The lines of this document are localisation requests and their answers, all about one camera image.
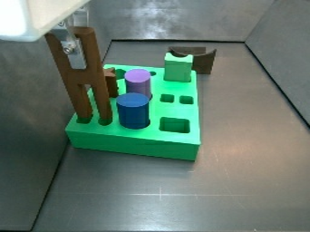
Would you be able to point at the green shape-sorter base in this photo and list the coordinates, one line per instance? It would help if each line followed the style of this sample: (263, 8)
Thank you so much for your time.
(173, 134)

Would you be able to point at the purple cylinder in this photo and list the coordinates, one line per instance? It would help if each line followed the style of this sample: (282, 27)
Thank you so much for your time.
(137, 79)

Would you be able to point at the white gripper one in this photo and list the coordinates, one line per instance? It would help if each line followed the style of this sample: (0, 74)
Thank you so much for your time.
(27, 19)

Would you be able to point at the brown square-circle object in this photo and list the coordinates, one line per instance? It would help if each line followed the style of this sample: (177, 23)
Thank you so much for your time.
(76, 78)

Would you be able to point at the brown star peg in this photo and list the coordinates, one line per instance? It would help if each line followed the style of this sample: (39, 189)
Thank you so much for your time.
(111, 82)

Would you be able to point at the black curved fixture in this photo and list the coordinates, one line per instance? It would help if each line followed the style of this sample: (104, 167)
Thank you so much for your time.
(203, 57)

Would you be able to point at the blue cylinder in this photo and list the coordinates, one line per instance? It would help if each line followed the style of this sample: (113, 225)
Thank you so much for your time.
(133, 109)

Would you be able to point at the green arch block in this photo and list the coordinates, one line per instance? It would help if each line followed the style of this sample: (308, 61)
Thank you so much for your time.
(178, 68)

